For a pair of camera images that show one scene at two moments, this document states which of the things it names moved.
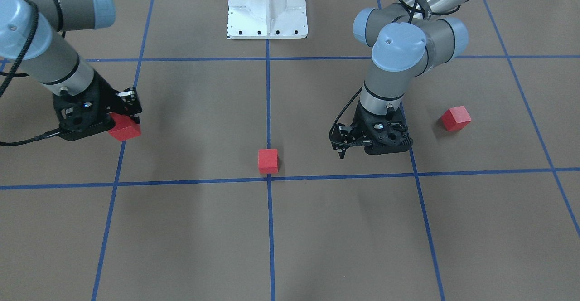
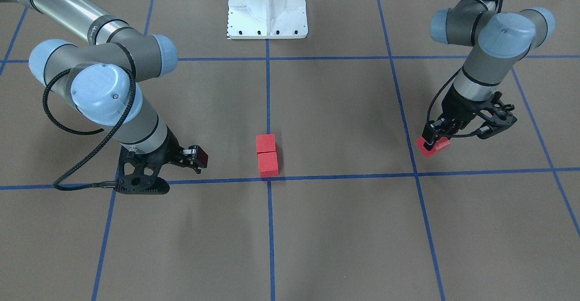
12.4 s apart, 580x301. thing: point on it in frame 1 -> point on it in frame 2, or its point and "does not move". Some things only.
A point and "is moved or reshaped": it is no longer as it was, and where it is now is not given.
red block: x=268 y=161 does not move
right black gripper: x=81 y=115 -> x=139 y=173
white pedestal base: x=267 y=7 does not move
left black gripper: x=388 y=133 -> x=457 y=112
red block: x=125 y=128 is moved or reshaped
